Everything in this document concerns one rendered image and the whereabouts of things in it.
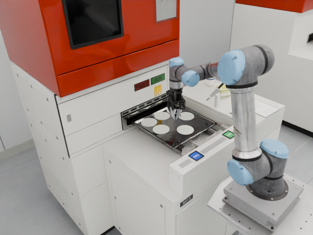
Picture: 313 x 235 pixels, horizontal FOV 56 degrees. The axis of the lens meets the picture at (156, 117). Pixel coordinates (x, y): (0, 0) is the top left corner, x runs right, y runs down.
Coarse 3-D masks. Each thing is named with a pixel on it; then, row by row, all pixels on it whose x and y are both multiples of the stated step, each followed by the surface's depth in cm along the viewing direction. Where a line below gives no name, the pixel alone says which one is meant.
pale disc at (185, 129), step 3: (180, 126) 177; (183, 126) 177; (186, 126) 177; (189, 126) 177; (177, 129) 175; (180, 129) 175; (183, 129) 175; (186, 129) 175; (189, 129) 175; (192, 129) 175; (180, 132) 172; (183, 132) 172; (186, 132) 172; (189, 132) 172
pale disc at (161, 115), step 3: (156, 114) 190; (159, 114) 190; (162, 114) 190; (165, 114) 190; (168, 114) 190; (156, 117) 187; (159, 117) 187; (162, 117) 187; (165, 117) 187; (168, 117) 187
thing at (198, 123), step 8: (168, 112) 192; (192, 112) 191; (160, 120) 184; (168, 120) 184; (176, 120) 184; (184, 120) 183; (192, 120) 183; (200, 120) 183; (208, 120) 182; (144, 128) 177; (152, 128) 177; (176, 128) 176; (200, 128) 175; (160, 136) 170; (168, 136) 169; (176, 136) 169; (184, 136) 169; (176, 144) 163
